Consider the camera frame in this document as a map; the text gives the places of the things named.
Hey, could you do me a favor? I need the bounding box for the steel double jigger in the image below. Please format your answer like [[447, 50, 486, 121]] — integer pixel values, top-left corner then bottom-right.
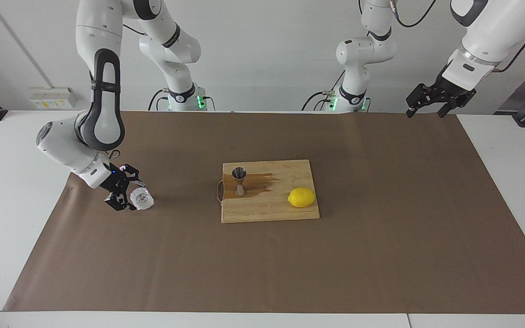
[[231, 167, 247, 197]]

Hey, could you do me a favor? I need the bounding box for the white wall socket strip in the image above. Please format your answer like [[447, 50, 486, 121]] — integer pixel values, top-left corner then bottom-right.
[[30, 87, 77, 110]]

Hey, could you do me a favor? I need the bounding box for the yellow lemon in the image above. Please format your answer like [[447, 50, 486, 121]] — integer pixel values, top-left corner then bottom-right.
[[288, 187, 317, 209]]

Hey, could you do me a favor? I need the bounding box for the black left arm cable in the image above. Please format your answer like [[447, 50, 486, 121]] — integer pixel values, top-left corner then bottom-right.
[[390, 0, 525, 73]]

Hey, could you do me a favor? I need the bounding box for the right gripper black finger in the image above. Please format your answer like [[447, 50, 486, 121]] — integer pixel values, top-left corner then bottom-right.
[[119, 164, 148, 188], [103, 190, 138, 212]]

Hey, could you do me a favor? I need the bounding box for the brown paper table mat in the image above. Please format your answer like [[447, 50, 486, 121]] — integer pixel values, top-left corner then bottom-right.
[[3, 111, 525, 315]]

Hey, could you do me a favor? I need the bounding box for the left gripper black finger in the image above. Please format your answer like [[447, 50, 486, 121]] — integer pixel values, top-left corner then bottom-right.
[[406, 83, 441, 118], [438, 89, 477, 118]]

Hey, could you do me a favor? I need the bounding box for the wooden cutting board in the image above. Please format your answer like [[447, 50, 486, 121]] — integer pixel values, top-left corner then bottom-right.
[[216, 159, 320, 224]]

